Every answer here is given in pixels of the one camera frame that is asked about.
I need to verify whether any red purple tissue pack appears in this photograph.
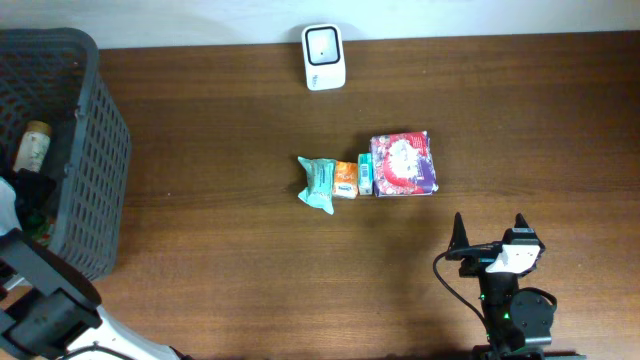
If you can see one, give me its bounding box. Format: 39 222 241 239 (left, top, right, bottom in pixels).
370 131 439 197

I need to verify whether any small teal gum box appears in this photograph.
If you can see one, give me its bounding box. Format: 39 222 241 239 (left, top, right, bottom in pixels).
357 153 373 196

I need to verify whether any orange small tissue pack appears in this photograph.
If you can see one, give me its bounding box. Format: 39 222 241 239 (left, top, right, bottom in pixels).
332 161 358 199

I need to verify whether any teal wet wipes pack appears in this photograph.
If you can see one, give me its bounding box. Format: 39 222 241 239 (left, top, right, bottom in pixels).
298 156 336 215

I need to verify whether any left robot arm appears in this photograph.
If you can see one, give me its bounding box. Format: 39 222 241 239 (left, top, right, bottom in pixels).
1 180 190 360

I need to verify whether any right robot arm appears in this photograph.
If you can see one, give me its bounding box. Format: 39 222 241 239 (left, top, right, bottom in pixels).
433 213 584 360

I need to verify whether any white barcode scanner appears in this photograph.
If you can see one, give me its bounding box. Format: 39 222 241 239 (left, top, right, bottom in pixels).
301 24 346 91

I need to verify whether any green lid jar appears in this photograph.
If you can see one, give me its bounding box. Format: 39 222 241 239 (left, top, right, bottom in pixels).
21 210 55 247

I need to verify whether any white floral tube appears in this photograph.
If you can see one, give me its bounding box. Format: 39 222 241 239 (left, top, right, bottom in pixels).
13 121 52 173

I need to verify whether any grey plastic mesh basket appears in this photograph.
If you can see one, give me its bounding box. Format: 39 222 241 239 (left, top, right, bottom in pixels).
1 28 132 281

